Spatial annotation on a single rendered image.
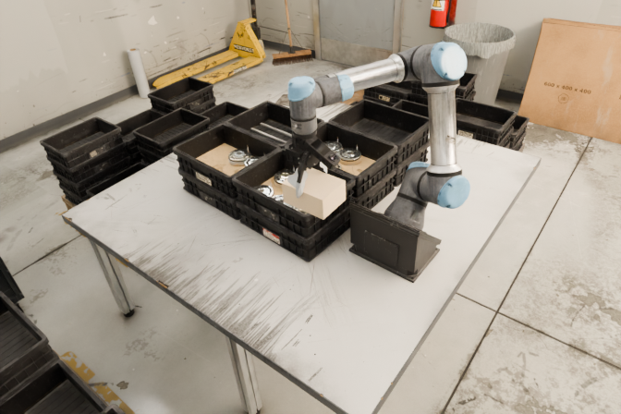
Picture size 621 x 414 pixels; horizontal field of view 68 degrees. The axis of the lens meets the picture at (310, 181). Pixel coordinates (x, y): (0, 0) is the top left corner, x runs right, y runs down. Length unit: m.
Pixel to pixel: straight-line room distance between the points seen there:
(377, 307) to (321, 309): 0.19
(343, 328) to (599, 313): 1.59
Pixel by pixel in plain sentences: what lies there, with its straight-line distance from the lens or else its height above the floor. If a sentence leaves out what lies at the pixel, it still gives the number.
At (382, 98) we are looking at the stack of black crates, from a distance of 3.69.
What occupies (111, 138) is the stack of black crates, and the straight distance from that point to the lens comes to 3.23.
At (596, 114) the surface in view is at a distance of 4.32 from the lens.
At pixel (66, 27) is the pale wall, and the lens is 4.87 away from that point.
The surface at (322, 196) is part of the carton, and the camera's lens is 1.38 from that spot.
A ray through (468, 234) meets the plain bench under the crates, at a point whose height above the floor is 0.70.
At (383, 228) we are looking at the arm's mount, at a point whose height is 0.88.
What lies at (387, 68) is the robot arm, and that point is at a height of 1.37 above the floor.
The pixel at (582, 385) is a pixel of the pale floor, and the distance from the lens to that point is 2.51.
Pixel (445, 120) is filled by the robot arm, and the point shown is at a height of 1.24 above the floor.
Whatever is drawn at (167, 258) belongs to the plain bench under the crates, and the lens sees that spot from 1.91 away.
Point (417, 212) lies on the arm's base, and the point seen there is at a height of 0.90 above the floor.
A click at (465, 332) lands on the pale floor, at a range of 2.51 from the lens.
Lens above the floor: 1.95
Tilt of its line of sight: 35 degrees down
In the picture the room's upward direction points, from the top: 4 degrees counter-clockwise
